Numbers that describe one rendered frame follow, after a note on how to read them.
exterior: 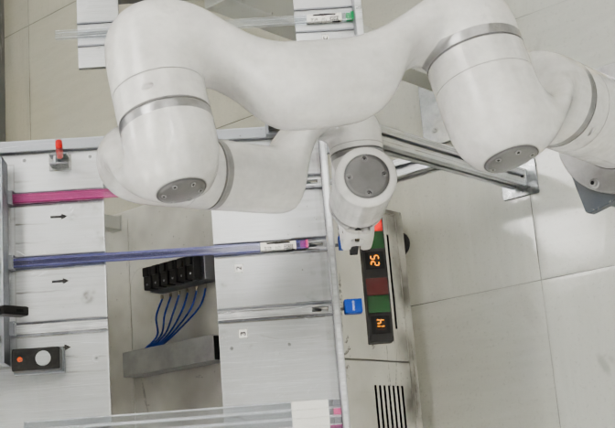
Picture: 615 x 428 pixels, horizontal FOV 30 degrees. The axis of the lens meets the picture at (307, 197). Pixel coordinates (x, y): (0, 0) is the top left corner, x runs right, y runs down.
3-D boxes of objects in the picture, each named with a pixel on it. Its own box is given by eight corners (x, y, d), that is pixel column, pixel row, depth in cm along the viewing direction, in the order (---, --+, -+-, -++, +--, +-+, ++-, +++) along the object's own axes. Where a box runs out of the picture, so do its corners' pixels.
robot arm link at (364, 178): (325, 169, 167) (333, 230, 165) (330, 142, 154) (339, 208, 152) (382, 163, 167) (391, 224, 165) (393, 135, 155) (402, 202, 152)
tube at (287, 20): (352, 14, 197) (352, 11, 196) (353, 21, 197) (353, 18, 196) (56, 33, 195) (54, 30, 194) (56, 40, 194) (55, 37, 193)
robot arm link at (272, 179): (178, 98, 149) (350, 123, 169) (188, 217, 145) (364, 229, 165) (218, 75, 142) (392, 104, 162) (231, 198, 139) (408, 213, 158)
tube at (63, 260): (307, 240, 194) (307, 239, 192) (307, 249, 193) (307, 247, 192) (3, 261, 190) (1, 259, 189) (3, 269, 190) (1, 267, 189)
